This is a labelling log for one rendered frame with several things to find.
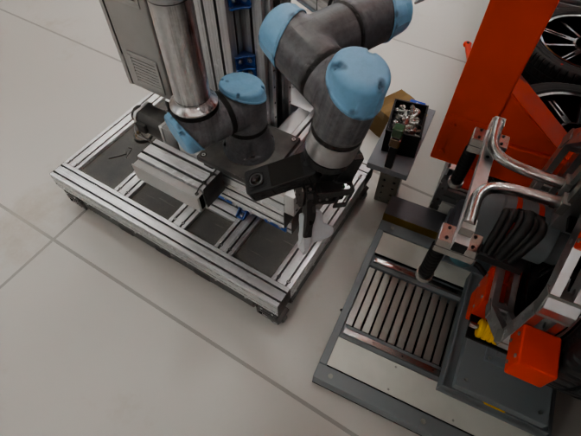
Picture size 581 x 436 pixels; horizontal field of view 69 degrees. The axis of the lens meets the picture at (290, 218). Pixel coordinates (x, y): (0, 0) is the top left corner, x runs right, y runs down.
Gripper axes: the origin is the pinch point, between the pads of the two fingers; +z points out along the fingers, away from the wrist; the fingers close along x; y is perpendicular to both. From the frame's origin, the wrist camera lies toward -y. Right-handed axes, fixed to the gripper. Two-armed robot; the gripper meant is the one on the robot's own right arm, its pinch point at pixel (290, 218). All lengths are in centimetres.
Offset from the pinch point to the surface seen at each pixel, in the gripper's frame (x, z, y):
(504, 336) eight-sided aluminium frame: -26, 20, 49
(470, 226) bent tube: -5.5, 1.7, 37.5
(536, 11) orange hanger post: 48, -9, 76
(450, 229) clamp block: -3.1, 7.7, 37.0
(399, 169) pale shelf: 48, 61, 67
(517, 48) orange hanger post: 46, 2, 78
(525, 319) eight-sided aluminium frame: -24, 10, 47
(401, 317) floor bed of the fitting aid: -2, 94, 65
